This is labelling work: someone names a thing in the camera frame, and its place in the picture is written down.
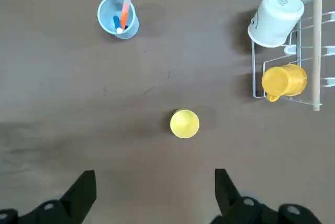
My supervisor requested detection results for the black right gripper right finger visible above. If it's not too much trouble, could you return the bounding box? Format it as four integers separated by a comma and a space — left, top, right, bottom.
210, 169, 322, 224

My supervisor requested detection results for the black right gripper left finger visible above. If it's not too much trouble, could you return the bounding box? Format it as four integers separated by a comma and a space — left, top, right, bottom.
0, 170, 97, 224

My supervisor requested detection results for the yellow plastic cup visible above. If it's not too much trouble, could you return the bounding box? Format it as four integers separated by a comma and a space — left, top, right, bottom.
169, 108, 200, 139

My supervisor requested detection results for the yellow mug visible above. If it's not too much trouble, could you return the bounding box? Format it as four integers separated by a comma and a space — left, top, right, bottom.
261, 63, 308, 103

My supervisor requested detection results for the clear blue pen holder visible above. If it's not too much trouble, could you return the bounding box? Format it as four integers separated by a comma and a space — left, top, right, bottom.
97, 0, 140, 40

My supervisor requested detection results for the white mug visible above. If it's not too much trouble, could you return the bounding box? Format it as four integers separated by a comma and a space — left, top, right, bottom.
247, 0, 305, 49

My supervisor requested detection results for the orange marker pen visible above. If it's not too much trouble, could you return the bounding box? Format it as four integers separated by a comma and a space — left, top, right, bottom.
116, 0, 131, 34

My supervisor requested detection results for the white wire mug rack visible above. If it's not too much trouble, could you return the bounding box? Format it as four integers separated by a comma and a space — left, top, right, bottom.
251, 0, 335, 111

